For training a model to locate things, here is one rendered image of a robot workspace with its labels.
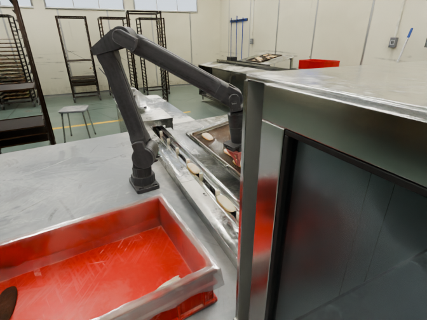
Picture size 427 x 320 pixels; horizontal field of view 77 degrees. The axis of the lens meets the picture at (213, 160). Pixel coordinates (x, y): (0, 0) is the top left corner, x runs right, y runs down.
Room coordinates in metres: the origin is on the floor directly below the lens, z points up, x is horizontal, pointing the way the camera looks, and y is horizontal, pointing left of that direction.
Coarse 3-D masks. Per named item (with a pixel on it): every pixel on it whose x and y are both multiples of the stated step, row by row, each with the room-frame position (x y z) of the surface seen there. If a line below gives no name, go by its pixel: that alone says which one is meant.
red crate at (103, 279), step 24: (120, 240) 0.58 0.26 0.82; (144, 240) 0.58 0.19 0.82; (168, 240) 0.58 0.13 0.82; (72, 264) 0.49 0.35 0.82; (96, 264) 0.49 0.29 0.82; (120, 264) 0.49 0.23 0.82; (144, 264) 0.49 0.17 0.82; (168, 264) 0.49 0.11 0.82; (0, 288) 0.43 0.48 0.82; (24, 288) 0.43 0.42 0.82; (48, 288) 0.42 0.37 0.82; (72, 288) 0.42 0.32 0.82; (96, 288) 0.42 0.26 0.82; (120, 288) 0.42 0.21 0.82; (144, 288) 0.42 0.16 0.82; (24, 312) 0.37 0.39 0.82; (48, 312) 0.37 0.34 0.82; (72, 312) 0.37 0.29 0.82; (96, 312) 0.37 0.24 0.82; (168, 312) 0.34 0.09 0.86; (192, 312) 0.36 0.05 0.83
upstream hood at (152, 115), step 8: (136, 96) 2.12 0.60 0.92; (144, 96) 2.12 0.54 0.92; (144, 104) 1.83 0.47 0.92; (152, 104) 1.83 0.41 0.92; (144, 112) 1.60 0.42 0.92; (152, 112) 1.60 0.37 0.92; (160, 112) 1.60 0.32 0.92; (144, 120) 1.44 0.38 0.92; (152, 120) 1.44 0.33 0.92; (160, 120) 1.46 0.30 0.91; (168, 120) 1.48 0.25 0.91
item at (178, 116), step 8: (152, 96) 2.65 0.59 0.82; (160, 104) 2.29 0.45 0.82; (168, 104) 2.28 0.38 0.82; (120, 112) 2.28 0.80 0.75; (168, 112) 2.00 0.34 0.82; (176, 112) 2.00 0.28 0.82; (120, 120) 2.37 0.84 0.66; (176, 120) 1.79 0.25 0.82; (184, 120) 1.79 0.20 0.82; (192, 120) 1.79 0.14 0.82; (120, 128) 2.47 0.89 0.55
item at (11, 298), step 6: (6, 288) 0.42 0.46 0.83; (12, 288) 0.42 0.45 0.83; (6, 294) 0.40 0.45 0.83; (12, 294) 0.40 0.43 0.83; (0, 300) 0.39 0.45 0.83; (6, 300) 0.39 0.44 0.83; (12, 300) 0.39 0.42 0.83; (0, 306) 0.37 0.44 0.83; (6, 306) 0.37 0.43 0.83; (12, 306) 0.38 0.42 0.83; (0, 312) 0.36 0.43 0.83; (6, 312) 0.36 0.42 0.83; (12, 312) 0.37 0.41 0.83; (0, 318) 0.35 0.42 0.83; (6, 318) 0.35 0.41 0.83
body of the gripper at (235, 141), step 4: (232, 132) 0.87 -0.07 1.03; (236, 132) 0.86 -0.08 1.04; (240, 132) 0.86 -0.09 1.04; (232, 136) 0.88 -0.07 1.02; (236, 136) 0.87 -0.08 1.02; (240, 136) 0.87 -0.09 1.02; (228, 140) 0.90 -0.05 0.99; (232, 140) 0.88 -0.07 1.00; (236, 140) 0.87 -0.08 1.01; (240, 140) 0.87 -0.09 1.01; (224, 144) 0.88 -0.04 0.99; (228, 144) 0.87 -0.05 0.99; (232, 144) 0.87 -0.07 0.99; (236, 144) 0.86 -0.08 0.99; (240, 144) 0.86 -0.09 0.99; (232, 148) 0.85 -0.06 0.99; (236, 148) 0.86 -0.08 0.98
